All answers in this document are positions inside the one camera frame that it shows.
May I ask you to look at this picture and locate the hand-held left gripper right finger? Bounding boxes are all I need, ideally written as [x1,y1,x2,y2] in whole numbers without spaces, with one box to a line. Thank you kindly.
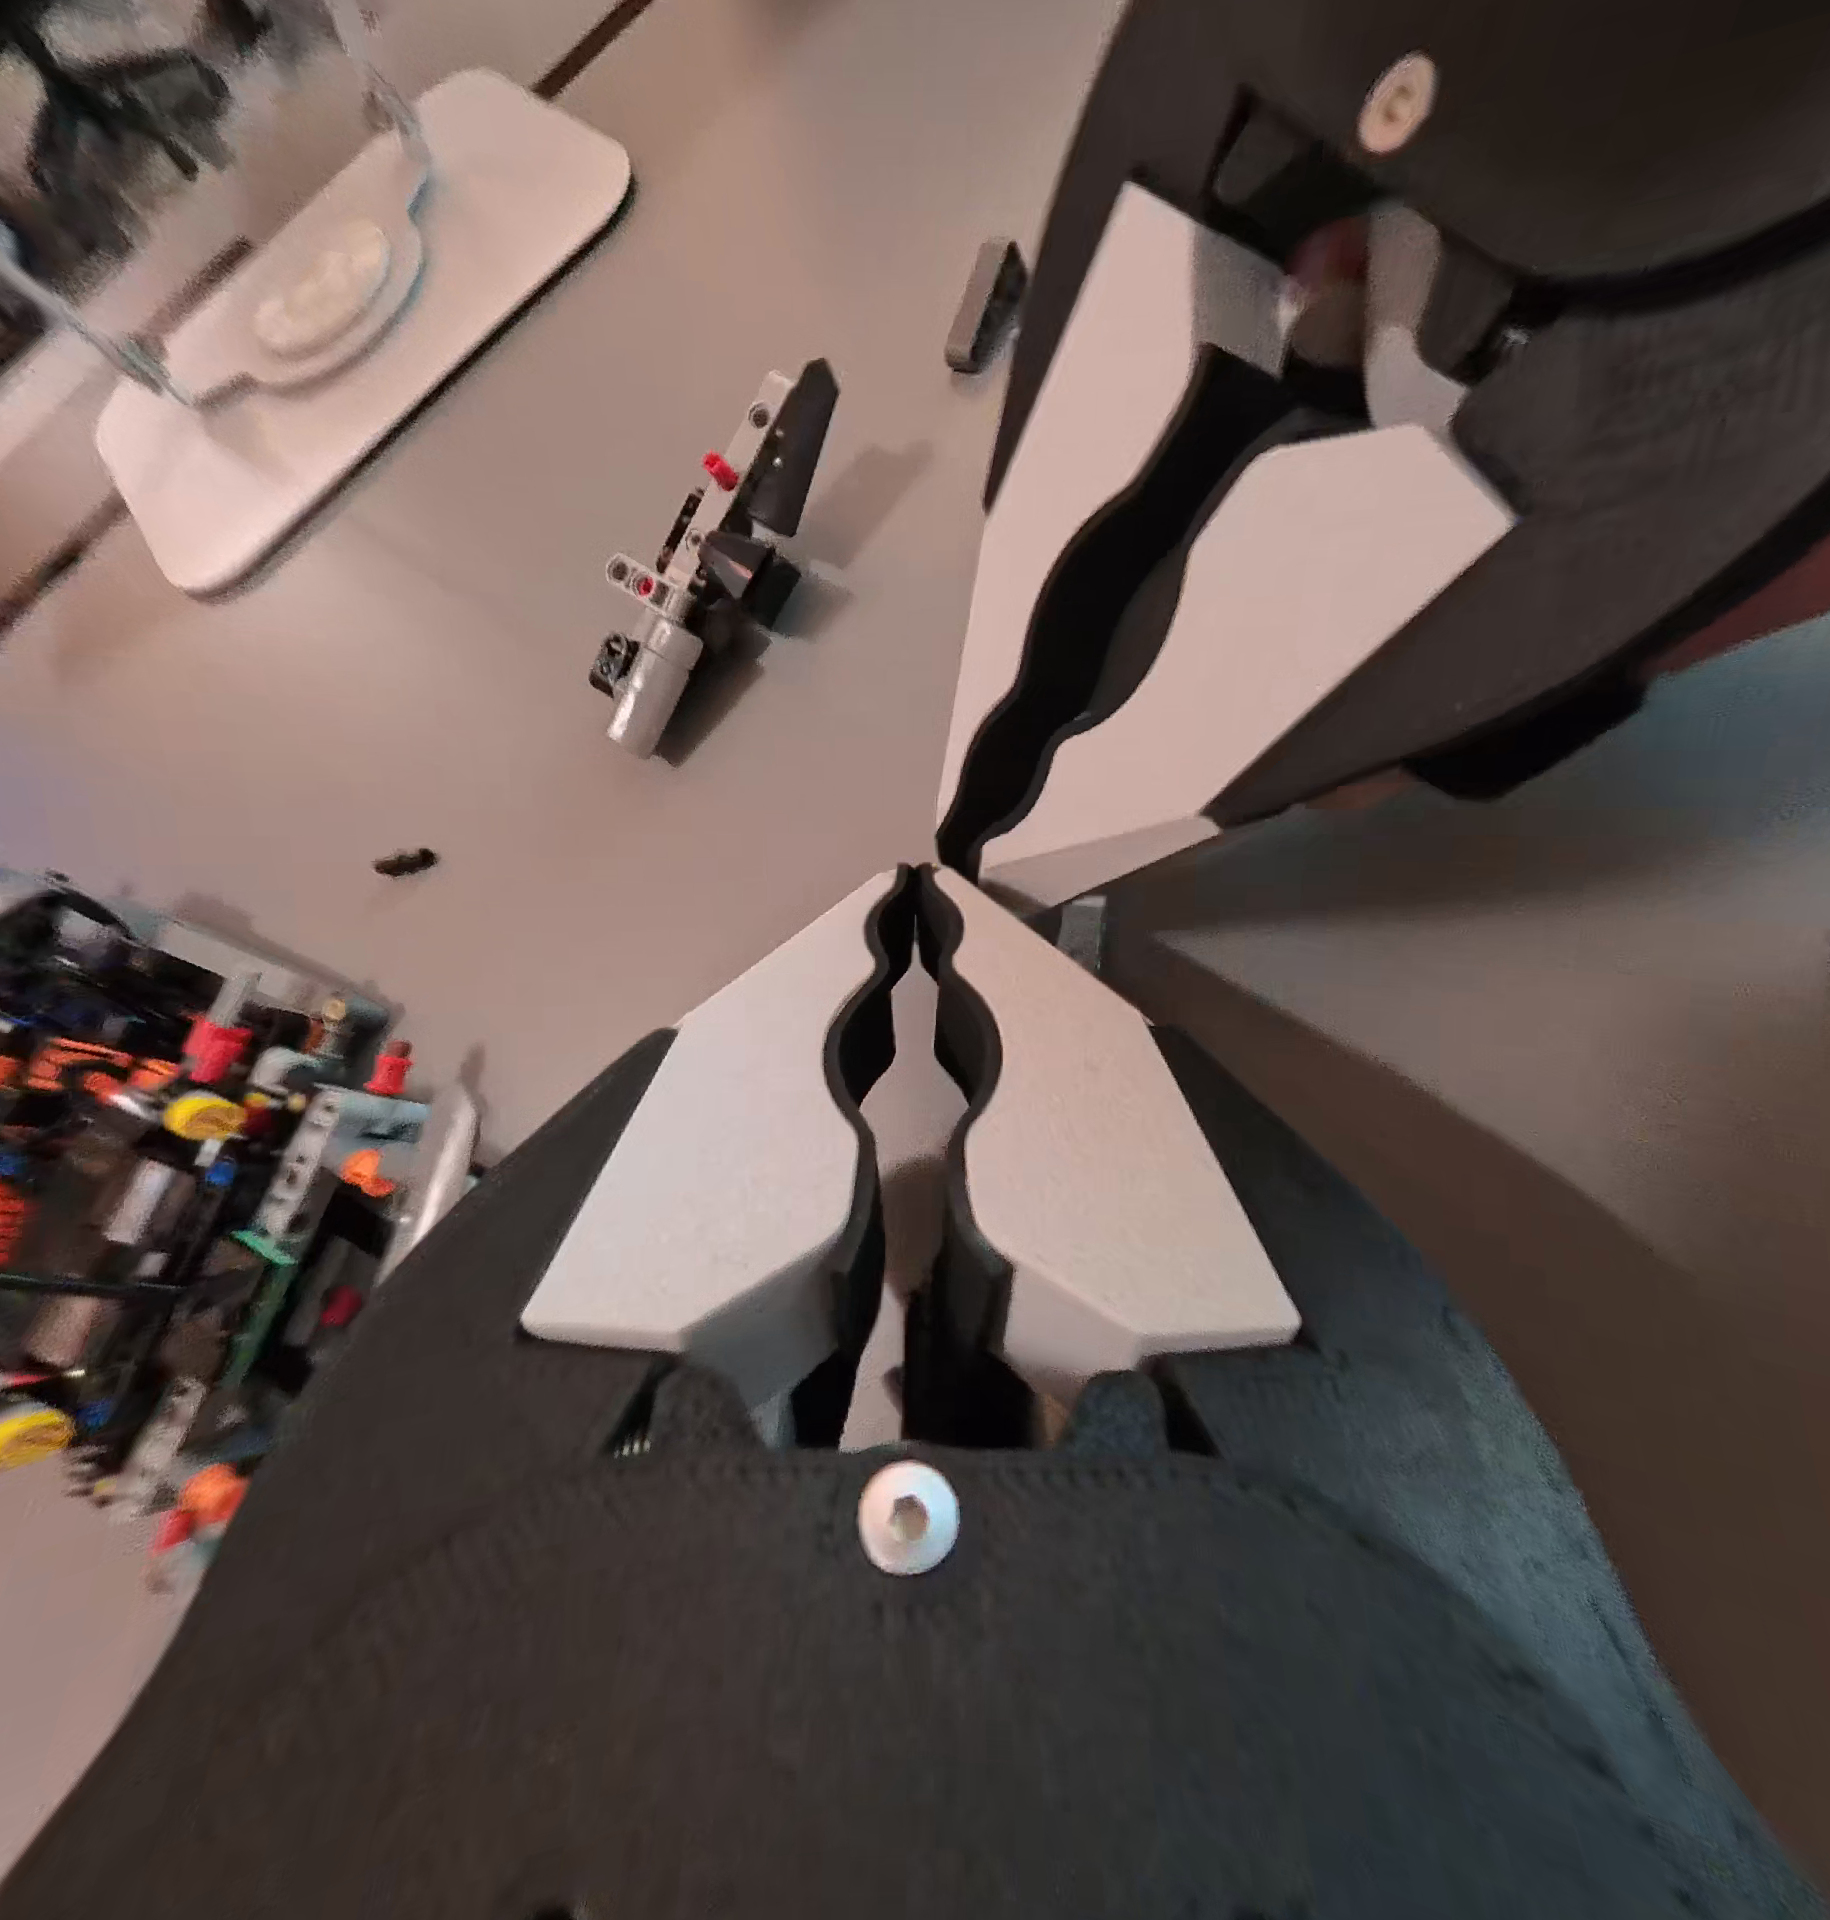
[917,864,1303,1450]

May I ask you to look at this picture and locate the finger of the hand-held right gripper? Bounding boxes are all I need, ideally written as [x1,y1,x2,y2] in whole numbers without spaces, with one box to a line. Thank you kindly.
[983,323,1522,913]
[933,184,1296,873]

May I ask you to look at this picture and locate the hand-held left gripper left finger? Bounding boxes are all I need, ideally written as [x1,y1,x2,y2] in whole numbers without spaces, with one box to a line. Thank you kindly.
[520,865,918,1450]

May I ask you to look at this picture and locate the black grey lego wing assembly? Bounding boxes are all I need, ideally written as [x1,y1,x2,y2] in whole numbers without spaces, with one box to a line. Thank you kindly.
[587,357,842,760]

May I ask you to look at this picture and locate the lego car chassis model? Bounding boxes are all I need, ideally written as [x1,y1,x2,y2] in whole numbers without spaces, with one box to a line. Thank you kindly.
[0,868,481,1591]

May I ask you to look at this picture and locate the white stand base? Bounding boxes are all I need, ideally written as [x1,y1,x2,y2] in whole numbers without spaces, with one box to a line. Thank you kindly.
[95,66,636,598]

